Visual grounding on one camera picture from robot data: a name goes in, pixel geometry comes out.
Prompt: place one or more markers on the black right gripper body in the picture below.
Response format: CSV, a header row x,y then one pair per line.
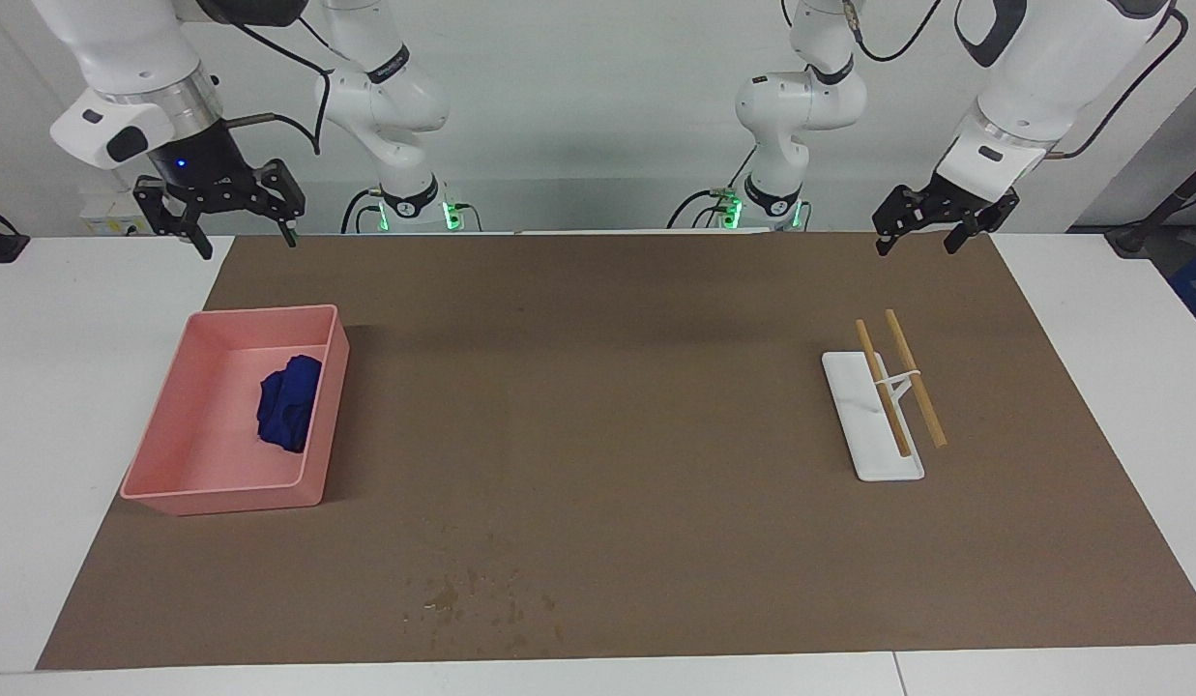
x,y
206,169

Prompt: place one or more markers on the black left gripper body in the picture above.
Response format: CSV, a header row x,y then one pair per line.
x,y
960,201

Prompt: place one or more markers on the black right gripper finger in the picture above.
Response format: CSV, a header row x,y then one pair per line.
x,y
177,215
288,198

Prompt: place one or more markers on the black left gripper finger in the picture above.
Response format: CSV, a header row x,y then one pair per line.
x,y
897,213
984,224

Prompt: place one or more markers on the blue towel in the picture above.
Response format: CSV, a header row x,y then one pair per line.
x,y
288,406

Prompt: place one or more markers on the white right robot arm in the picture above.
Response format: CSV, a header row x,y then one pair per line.
x,y
124,39

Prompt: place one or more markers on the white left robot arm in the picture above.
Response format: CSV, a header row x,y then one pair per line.
x,y
1042,77

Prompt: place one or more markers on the wooden rack rod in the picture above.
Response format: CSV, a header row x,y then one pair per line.
x,y
921,396
878,377

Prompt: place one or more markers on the black stand leg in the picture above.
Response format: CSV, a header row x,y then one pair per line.
x,y
1163,208

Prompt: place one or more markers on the pink plastic bin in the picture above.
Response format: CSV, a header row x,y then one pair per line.
x,y
201,435

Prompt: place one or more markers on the white rack with wooden rods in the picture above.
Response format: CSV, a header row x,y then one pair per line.
x,y
873,445

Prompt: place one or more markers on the brown table mat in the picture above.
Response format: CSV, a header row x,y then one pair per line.
x,y
607,435

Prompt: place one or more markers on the white wall socket box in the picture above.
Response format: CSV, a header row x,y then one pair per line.
x,y
109,217

